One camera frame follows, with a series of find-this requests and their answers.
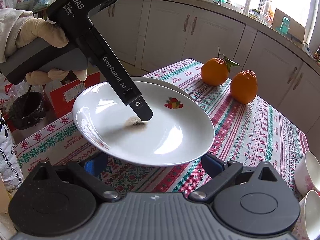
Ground white plate with fruit print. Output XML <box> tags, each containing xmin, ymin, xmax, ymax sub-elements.
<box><xmin>72</xmin><ymin>81</ymin><xmax>215</xmax><ymax>167</ymax></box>
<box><xmin>132</xmin><ymin>77</ymin><xmax>192</xmax><ymax>102</ymax></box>

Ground red printed white bag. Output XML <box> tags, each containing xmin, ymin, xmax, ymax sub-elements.
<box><xmin>0</xmin><ymin>76</ymin><xmax>19</xmax><ymax>115</ymax></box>

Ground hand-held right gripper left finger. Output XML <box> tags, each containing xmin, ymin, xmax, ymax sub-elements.
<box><xmin>31</xmin><ymin>152</ymin><xmax>121</xmax><ymax>202</ymax></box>

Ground glass pitcher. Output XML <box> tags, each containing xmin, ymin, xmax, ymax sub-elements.
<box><xmin>260</xmin><ymin>0</ymin><xmax>275</xmax><ymax>23</ymax></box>

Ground black bin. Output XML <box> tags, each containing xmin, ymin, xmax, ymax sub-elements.
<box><xmin>9</xmin><ymin>91</ymin><xmax>47</xmax><ymax>130</ymax></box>

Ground patterned tablecloth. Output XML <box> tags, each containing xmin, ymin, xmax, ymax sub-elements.
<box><xmin>14</xmin><ymin>58</ymin><xmax>309</xmax><ymax>202</ymax></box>

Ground red cardboard box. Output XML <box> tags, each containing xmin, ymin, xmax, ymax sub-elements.
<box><xmin>49</xmin><ymin>72</ymin><xmax>102</xmax><ymax>117</ymax></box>

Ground person's left hand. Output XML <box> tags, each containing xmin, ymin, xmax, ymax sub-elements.
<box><xmin>15</xmin><ymin>17</ymin><xmax>88</xmax><ymax>84</ymax></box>

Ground white bowl with pink flowers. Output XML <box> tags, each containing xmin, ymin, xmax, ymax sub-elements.
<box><xmin>299</xmin><ymin>190</ymin><xmax>320</xmax><ymax>240</ymax></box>
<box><xmin>294</xmin><ymin>151</ymin><xmax>320</xmax><ymax>196</ymax></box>

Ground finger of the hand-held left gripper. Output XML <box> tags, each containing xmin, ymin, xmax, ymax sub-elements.
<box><xmin>124</xmin><ymin>90</ymin><xmax>154</xmax><ymax>122</ymax></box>

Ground brown cardboard sheet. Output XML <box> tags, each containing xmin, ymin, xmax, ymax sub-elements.
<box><xmin>271</xmin><ymin>8</ymin><xmax>306</xmax><ymax>43</ymax></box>

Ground white kitchen cabinets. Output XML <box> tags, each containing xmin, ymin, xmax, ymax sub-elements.
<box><xmin>91</xmin><ymin>0</ymin><xmax>320</xmax><ymax>135</ymax></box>

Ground orange with green leaf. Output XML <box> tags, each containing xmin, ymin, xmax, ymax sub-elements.
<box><xmin>201</xmin><ymin>47</ymin><xmax>241</xmax><ymax>86</ymax></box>

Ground kitchen countertop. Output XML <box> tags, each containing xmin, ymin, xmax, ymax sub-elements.
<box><xmin>122</xmin><ymin>0</ymin><xmax>320</xmax><ymax>68</ymax></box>

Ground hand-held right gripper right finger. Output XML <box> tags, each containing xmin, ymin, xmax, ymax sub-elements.
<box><xmin>189</xmin><ymin>153</ymin><xmax>282</xmax><ymax>202</ymax></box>

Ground person's left forearm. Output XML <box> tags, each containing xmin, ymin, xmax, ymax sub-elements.
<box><xmin>0</xmin><ymin>9</ymin><xmax>34</xmax><ymax>63</ymax></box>

